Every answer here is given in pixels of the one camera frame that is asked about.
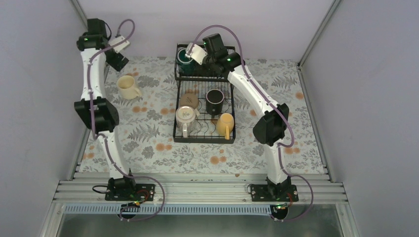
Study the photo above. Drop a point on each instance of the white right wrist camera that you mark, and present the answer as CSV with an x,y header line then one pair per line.
x,y
195,52

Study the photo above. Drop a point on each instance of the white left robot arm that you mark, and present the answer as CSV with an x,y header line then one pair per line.
x,y
98,50

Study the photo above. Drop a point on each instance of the dark green ceramic mug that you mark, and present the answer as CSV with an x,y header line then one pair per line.
x,y
186,65

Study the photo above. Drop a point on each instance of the floral patterned table mat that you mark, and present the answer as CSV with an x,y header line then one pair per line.
x,y
145,94

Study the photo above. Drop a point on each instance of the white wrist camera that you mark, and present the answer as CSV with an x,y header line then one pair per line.
x,y
195,52
119,43

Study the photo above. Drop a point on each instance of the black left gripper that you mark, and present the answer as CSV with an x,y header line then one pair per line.
x,y
113,62

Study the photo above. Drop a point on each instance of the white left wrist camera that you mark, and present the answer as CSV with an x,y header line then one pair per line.
x,y
119,43

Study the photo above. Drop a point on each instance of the black mug white rim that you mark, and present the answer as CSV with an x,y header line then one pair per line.
x,y
214,102

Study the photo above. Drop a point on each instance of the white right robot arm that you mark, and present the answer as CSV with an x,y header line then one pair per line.
x,y
272,117

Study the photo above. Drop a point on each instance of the yellow ceramic mug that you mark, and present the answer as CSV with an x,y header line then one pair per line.
x,y
225,125

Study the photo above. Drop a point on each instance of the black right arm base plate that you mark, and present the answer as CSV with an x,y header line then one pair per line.
x,y
265,193

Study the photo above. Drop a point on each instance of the beige and white mug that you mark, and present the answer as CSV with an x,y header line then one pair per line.
x,y
189,99

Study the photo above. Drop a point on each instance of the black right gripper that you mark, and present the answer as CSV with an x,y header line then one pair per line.
x,y
205,73

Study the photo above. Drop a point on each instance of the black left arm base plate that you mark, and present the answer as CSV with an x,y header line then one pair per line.
x,y
141,192

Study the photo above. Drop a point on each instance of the cream ribbed ceramic mug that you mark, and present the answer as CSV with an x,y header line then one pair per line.
x,y
128,88

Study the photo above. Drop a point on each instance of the floral iridescent white mug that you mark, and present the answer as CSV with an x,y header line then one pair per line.
x,y
186,117

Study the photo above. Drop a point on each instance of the black wire dish rack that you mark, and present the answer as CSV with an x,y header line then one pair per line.
x,y
199,83

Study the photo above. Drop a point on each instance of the aluminium mounting rail frame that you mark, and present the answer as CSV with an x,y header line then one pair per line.
x,y
227,193

